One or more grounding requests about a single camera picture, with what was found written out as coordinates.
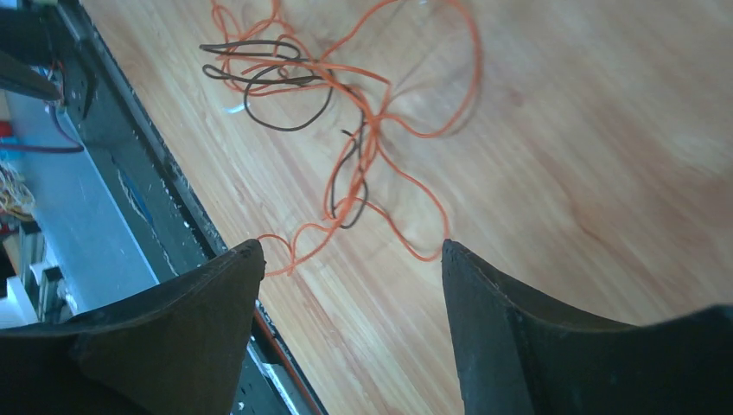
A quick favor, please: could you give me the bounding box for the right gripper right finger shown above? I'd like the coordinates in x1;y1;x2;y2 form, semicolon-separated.
442;239;732;414

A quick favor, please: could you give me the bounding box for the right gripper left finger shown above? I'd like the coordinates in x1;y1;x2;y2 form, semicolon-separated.
1;239;265;414

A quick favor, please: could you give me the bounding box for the orange wire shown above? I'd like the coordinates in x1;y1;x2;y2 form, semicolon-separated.
208;0;484;278

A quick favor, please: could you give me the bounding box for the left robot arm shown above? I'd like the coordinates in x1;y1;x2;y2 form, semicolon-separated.
1;1;63;101

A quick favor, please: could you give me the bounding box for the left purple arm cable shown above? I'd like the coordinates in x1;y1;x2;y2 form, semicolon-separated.
0;103;86;156

